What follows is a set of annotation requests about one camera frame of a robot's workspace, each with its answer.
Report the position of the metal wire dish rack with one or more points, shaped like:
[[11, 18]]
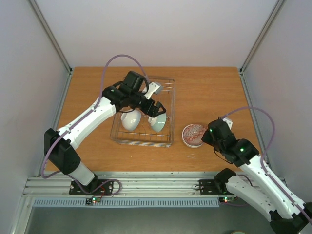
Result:
[[143, 134]]

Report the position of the right aluminium frame post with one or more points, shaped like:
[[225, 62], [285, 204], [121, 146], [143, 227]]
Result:
[[263, 32]]

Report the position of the teal patterned bowl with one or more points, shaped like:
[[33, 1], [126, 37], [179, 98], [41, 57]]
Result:
[[157, 123]]

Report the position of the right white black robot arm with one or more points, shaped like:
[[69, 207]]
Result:
[[285, 211]]

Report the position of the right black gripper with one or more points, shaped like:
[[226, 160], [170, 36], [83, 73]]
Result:
[[207, 139]]

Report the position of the aluminium rail base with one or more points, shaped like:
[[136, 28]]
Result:
[[134, 184]]

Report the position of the aluminium frame post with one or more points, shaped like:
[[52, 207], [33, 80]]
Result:
[[35, 7], [263, 32]]

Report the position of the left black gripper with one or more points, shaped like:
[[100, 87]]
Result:
[[147, 110]]

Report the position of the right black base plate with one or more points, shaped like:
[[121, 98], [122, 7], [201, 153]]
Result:
[[208, 187]]

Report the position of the white ceramic bowl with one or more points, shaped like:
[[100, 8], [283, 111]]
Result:
[[130, 120]]

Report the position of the small circuit board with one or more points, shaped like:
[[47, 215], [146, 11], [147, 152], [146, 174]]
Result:
[[93, 200], [227, 199]]

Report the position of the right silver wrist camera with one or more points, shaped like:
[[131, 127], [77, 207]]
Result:
[[228, 121]]

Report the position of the left aluminium frame post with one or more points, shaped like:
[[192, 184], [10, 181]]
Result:
[[35, 7]]

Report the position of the left small circuit board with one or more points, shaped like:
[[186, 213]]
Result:
[[93, 200]]

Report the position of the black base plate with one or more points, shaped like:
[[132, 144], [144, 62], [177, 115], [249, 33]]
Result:
[[208, 187], [96, 187]]

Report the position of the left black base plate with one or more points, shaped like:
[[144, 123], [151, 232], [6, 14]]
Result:
[[96, 187]]

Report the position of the right small circuit board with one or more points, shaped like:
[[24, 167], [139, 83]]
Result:
[[227, 199]]

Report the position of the grey slotted cable duct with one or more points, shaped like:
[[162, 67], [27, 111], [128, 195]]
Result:
[[128, 202]]

